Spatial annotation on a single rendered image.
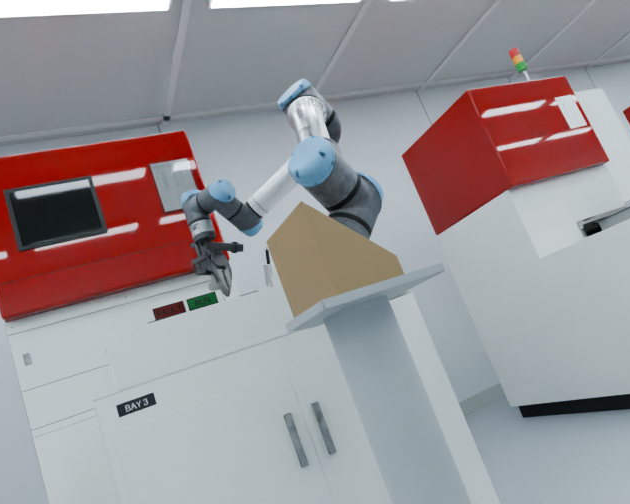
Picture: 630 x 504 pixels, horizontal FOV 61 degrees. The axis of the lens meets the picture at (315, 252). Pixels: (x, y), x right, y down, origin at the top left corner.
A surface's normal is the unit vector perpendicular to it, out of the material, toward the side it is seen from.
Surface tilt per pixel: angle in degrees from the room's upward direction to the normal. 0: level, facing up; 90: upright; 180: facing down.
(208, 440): 90
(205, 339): 90
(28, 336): 90
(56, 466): 90
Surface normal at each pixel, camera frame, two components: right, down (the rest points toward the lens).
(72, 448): 0.35, -0.32
